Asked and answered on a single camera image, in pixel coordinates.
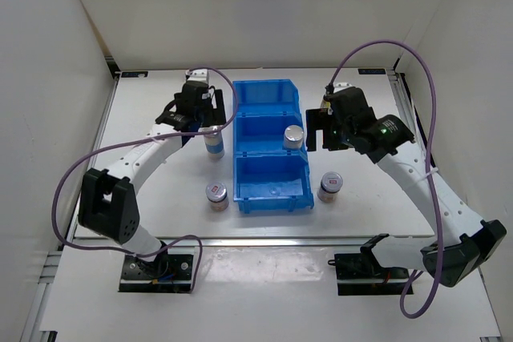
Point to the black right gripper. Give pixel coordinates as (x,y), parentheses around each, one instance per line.
(317,120)

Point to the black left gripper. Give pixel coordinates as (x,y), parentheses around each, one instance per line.
(216,116)

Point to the white jar silver lid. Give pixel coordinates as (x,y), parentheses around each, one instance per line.
(214,142)
(293,137)

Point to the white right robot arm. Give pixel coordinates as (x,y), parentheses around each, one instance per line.
(463,239)

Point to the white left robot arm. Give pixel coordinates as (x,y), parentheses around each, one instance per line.
(108,203)

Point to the blue plastic compartment bin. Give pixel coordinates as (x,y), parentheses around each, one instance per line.
(267,175)

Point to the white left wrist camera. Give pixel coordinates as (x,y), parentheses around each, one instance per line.
(198,75)

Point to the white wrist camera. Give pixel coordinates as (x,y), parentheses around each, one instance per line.
(198,75)
(338,87)

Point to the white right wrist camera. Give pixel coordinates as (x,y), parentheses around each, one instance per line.
(338,87)

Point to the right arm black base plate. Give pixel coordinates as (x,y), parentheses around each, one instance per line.
(356,277)

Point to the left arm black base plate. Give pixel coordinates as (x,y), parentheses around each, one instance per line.
(171,273)

